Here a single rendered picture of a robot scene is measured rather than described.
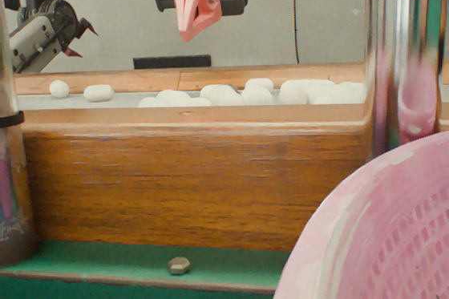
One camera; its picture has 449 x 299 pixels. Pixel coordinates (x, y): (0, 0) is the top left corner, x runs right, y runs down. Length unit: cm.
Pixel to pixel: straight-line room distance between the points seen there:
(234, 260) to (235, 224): 2
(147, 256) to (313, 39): 232
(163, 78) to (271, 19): 193
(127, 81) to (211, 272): 44
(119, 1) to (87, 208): 244
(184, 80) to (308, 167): 40
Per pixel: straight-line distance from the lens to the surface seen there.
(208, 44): 249
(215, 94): 36
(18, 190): 19
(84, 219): 20
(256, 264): 17
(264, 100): 33
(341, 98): 30
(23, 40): 106
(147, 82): 57
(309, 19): 247
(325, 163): 17
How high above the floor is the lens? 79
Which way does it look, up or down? 12 degrees down
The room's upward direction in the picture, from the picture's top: 3 degrees counter-clockwise
